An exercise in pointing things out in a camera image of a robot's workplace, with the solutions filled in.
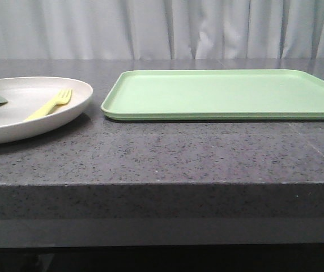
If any yellow plastic fork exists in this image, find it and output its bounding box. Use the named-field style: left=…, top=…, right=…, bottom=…
left=24, top=89, right=73, bottom=121

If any cream round plate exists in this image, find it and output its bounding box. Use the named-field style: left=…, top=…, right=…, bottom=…
left=0, top=76, right=93, bottom=143

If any light green plastic tray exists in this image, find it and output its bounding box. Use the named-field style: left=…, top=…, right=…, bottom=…
left=101, top=69, right=324, bottom=121

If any white curtain backdrop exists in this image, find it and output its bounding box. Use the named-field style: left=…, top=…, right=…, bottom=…
left=0, top=1, right=324, bottom=60

